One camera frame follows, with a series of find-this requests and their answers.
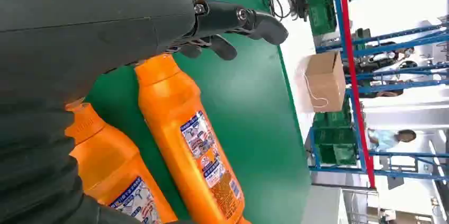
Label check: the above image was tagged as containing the person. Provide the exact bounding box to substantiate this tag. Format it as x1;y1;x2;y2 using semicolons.
367;128;418;151

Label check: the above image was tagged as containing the brown cardboard box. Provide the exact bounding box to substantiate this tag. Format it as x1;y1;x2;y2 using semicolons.
303;51;347;114

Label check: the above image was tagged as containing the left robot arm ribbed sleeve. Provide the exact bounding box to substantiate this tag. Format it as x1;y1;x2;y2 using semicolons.
0;101;190;224

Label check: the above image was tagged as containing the blue metal rack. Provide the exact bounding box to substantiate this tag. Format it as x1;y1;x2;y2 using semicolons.
308;0;449;183

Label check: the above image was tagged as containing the white string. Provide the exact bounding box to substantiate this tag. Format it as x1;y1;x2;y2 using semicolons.
303;71;329;110

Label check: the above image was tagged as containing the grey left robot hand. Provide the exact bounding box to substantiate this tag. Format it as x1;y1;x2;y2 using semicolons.
0;0;290;112

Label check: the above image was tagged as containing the orange drink bottle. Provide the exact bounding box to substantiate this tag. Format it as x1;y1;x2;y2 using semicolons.
134;53;252;224
65;97;178;224

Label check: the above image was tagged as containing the red pole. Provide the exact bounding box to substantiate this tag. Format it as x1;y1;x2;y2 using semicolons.
337;0;376;190

